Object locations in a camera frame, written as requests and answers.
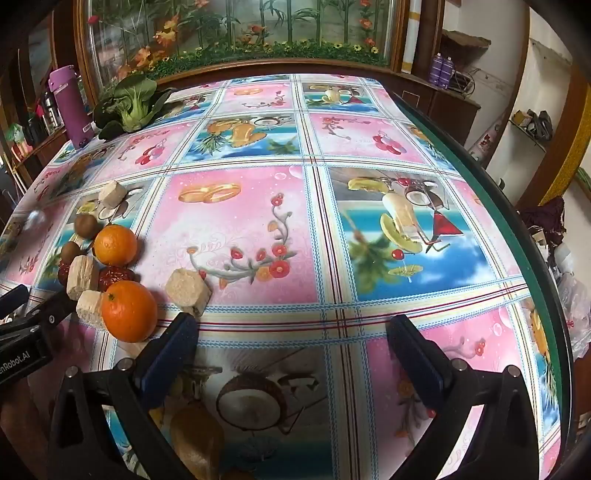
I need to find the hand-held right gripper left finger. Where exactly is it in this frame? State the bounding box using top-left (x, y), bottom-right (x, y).
top-left (46, 313), bottom-right (200, 480)

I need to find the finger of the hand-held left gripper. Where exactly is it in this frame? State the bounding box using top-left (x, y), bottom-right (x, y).
top-left (0, 285), bottom-right (29, 319)
top-left (0, 290), bottom-right (80, 340)

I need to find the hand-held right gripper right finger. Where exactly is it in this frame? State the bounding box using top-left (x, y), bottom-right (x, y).
top-left (386, 315), bottom-right (563, 480)

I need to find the beige sugarcane piece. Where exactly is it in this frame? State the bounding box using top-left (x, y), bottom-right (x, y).
top-left (75, 290), bottom-right (109, 329)
top-left (66, 255), bottom-right (101, 302)
top-left (165, 268), bottom-right (212, 319)
top-left (98, 181), bottom-right (127, 208)

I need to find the orange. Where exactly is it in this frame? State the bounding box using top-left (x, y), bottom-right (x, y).
top-left (100, 281), bottom-right (158, 343)
top-left (93, 223), bottom-right (139, 267)

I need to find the clear plastic bag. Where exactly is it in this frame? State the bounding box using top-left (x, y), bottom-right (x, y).
top-left (551, 272), bottom-right (591, 361)

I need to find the printed plaid tablecloth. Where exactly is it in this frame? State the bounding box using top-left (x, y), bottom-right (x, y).
top-left (0, 74), bottom-right (573, 480)

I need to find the dark red cloth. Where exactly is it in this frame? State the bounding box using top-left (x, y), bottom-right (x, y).
top-left (522, 196), bottom-right (567, 232)

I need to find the steel flask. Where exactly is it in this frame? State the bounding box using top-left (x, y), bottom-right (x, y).
top-left (39, 90), bottom-right (63, 131)

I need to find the purple thermos bottle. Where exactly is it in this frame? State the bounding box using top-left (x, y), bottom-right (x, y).
top-left (48, 65), bottom-right (95, 149)

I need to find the green bok choy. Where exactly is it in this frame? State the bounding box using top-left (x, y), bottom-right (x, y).
top-left (92, 74), bottom-right (174, 141)

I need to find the dark wooden shelf unit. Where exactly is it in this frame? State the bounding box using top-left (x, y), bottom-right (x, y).
top-left (406, 0), bottom-right (483, 134)

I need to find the dark shoe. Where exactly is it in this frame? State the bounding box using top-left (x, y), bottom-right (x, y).
top-left (524, 110), bottom-right (555, 141)

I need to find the wooden floral glass cabinet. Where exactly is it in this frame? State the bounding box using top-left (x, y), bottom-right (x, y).
top-left (74, 0), bottom-right (444, 90)

